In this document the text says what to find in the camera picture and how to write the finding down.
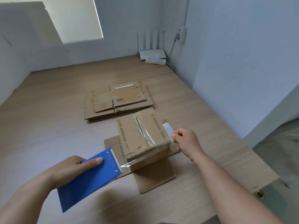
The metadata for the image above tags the blue tape dispenser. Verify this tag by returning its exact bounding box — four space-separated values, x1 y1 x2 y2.
57 147 124 213

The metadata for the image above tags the white power strip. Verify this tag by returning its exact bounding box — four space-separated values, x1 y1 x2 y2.
145 57 167 66

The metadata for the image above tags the white foam partition board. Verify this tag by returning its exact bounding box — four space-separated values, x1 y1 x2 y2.
0 35 32 105

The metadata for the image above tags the white router with antennas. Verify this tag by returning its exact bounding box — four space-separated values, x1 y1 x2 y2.
137 31 167 60

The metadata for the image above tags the grey power cable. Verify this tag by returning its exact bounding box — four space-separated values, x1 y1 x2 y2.
166 34 180 69

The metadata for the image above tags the plain cardboard box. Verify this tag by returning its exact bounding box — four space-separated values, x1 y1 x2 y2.
104 107 182 194

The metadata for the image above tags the person's left hand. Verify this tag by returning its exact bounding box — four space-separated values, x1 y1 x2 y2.
48 155 104 189

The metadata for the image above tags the bright window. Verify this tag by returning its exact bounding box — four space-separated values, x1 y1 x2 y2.
0 0 104 44

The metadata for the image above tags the clear yellowish tape roll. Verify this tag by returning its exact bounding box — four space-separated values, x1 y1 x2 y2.
120 158 142 168

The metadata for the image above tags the person's left forearm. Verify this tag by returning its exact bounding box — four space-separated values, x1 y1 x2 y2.
0 171 56 224

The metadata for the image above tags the large torn cardboard box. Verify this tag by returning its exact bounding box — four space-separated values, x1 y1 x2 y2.
84 81 154 120

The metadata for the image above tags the person's right forearm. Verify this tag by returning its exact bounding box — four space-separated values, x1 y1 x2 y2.
192 154 284 224

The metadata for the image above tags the person's right hand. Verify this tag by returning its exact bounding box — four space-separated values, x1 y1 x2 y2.
170 128 206 162

